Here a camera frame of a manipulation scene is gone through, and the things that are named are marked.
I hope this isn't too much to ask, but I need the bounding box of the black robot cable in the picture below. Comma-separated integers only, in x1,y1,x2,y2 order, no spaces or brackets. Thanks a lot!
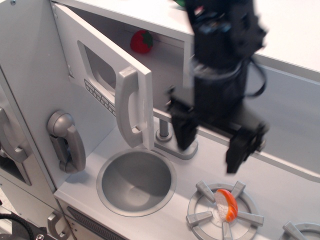
0,212,35,240

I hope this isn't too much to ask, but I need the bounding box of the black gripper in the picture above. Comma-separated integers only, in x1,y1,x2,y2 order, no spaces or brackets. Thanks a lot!
167,66,269,174

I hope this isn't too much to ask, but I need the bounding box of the salmon sushi toy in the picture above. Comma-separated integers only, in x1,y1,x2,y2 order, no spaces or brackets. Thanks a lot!
214,188,238,223

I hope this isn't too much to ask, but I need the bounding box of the red chili pepper toy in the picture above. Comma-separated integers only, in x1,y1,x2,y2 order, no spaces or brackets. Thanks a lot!
173,0,186,8

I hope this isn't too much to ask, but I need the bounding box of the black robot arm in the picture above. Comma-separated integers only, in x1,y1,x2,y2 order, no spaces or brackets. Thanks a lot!
167,0,269,174

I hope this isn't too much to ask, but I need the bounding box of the grey round sink basin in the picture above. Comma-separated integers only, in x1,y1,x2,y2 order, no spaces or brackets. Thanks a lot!
96,148,177,217

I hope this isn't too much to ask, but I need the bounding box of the red strawberry toy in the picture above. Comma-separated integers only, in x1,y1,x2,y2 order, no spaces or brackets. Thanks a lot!
130,30,154,54

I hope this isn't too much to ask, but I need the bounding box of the white toy kitchen unit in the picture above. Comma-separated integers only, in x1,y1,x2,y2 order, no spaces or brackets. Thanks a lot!
0,0,320,240

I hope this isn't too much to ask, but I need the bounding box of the white microwave door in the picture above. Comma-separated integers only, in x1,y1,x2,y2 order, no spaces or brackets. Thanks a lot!
51,2,155,150

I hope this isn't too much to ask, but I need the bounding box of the grey oven door handle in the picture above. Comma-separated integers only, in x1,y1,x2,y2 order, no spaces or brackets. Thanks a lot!
47,212,70,240

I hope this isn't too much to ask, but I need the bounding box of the grey microwave door handle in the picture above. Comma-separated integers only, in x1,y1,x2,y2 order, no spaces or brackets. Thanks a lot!
115,67,148,148

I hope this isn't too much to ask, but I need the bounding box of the grey toy telephone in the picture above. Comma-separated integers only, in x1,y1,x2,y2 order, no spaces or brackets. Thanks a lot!
47,110,86,174

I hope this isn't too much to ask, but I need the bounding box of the grey toy faucet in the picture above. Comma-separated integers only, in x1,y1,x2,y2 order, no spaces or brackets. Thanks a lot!
154,119,199,160

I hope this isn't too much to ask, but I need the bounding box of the grey stove burner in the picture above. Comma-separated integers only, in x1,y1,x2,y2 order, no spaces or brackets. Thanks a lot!
186,180,264,240
279,221,320,240

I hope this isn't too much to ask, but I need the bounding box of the grey fridge door handle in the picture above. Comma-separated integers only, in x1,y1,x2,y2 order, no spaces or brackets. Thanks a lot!
0,107,28,164

